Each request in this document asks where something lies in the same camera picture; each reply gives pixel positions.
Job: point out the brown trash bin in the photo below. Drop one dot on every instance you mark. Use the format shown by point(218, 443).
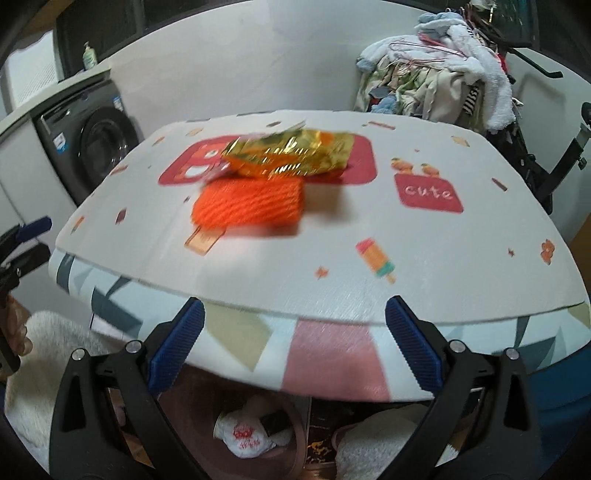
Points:
point(286, 457)

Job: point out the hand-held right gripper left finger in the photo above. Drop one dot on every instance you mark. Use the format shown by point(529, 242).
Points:
point(178, 341)

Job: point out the gold snack wrapper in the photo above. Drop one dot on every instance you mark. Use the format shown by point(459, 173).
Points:
point(286, 154)

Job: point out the white cartoon-printed table mat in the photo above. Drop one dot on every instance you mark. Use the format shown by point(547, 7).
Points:
point(323, 258)

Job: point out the pile of clothes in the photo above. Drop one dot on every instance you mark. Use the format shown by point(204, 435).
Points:
point(438, 83)

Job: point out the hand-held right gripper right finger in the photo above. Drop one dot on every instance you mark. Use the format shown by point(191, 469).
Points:
point(413, 344)

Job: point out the soap pump bottle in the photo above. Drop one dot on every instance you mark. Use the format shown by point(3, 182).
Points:
point(89, 56)

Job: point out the white fluffy garment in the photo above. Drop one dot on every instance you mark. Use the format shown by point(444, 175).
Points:
point(51, 341)
point(383, 443)

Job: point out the dark window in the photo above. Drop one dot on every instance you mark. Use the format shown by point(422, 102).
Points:
point(74, 27)

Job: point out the dark blue cloth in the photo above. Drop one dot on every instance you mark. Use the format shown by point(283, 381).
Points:
point(563, 387)

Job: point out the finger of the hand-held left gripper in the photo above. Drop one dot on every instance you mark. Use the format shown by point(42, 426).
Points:
point(27, 259)
point(32, 228)

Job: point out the black exercise bike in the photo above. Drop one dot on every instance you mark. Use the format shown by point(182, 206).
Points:
point(568, 157)

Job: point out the white perforated laundry basket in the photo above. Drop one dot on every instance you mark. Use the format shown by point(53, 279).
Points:
point(32, 74)

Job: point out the small black packet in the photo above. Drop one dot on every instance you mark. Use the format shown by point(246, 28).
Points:
point(273, 422)

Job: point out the person's left hand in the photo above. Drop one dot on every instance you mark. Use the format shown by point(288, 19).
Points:
point(19, 332)

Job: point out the dark grey washing machine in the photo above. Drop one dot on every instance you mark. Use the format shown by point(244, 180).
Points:
point(101, 138)

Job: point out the geometric patterned tablecloth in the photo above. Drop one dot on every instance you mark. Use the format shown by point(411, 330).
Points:
point(332, 360)

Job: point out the orange foam net sleeve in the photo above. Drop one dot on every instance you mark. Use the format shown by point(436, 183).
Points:
point(249, 203)

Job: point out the white red-printed plastic bag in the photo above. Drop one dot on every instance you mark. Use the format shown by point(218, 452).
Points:
point(244, 438)

